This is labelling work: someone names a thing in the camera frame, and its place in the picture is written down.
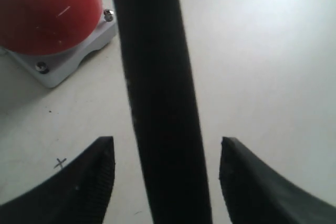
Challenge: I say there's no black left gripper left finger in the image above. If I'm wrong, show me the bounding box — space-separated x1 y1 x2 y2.
1 136 115 223

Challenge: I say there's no red dome push button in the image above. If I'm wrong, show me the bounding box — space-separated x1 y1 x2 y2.
1 0 117 88

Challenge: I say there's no yellow black claw hammer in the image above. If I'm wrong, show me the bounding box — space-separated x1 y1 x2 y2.
114 0 213 223

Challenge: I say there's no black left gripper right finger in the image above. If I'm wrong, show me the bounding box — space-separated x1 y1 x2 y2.
219 137 335 223

